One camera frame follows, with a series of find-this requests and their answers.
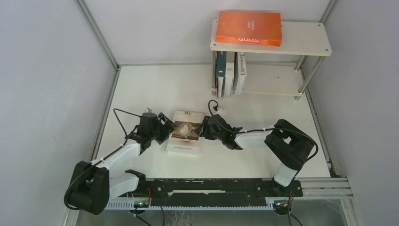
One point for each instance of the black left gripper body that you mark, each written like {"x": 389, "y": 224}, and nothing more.
{"x": 156, "y": 133}

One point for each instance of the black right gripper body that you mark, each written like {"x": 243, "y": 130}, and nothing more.
{"x": 211, "y": 134}

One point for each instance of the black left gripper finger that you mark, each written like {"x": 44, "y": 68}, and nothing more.
{"x": 163, "y": 135}
{"x": 166, "y": 122}

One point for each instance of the coffee cover book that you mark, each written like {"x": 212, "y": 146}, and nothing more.
{"x": 184, "y": 139}

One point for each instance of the palm leaf cover book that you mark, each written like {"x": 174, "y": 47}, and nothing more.
{"x": 240, "y": 73}

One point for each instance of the teal Humor book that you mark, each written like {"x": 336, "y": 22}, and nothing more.
{"x": 220, "y": 68}

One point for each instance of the grey white plain book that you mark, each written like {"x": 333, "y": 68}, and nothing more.
{"x": 229, "y": 73}

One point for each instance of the orange hardcover book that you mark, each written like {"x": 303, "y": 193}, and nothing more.
{"x": 247, "y": 27}

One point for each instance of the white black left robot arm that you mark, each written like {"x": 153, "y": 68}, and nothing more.
{"x": 95, "y": 183}

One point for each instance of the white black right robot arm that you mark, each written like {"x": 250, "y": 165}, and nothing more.
{"x": 287, "y": 142}

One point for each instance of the white raised shelf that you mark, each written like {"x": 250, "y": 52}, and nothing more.
{"x": 307, "y": 40}

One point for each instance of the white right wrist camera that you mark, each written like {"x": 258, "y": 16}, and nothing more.
{"x": 220, "y": 111}

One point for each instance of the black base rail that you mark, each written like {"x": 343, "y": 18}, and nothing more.
{"x": 213, "y": 192}

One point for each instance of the aluminium frame rail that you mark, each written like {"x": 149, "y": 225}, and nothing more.
{"x": 92, "y": 24}

